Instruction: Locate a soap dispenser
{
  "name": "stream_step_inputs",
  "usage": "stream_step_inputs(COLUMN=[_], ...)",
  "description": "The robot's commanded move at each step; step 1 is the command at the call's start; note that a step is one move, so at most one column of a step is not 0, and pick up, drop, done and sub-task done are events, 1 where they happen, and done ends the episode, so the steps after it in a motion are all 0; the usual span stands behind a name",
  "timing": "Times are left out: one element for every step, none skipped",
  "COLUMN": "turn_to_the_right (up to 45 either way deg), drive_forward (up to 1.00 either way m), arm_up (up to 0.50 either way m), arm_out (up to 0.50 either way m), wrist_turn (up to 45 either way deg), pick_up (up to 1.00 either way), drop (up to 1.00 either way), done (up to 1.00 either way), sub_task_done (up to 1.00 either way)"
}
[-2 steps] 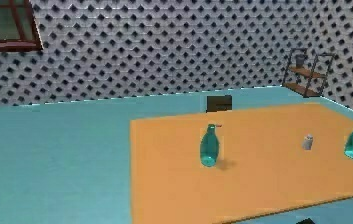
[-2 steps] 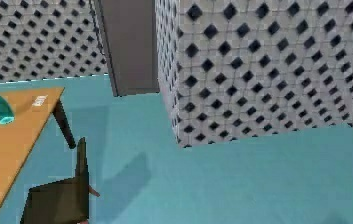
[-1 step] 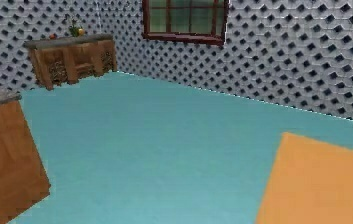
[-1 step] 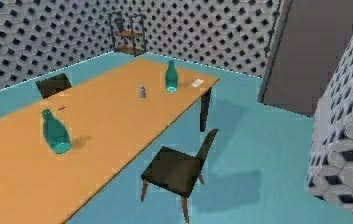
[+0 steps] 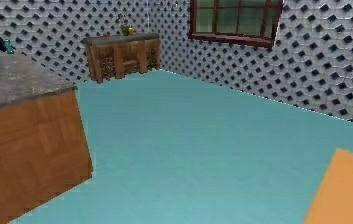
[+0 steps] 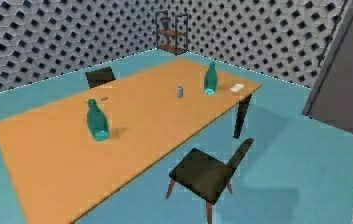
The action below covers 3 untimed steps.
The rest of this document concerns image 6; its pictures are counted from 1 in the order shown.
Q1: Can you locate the orange wooden table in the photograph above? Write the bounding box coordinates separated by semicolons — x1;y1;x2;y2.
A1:
0;56;262;224

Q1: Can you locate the teal glass bottle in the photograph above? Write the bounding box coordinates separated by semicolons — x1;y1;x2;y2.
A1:
86;98;110;142
203;61;219;95

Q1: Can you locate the dark brown chair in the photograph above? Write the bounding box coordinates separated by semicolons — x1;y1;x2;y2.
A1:
165;137;255;224
85;66;117;90

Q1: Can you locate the dark grey door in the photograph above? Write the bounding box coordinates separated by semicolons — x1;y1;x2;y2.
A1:
302;0;353;139

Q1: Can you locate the black frame wooden shelf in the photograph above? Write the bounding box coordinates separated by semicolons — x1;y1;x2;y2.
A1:
154;10;189;56

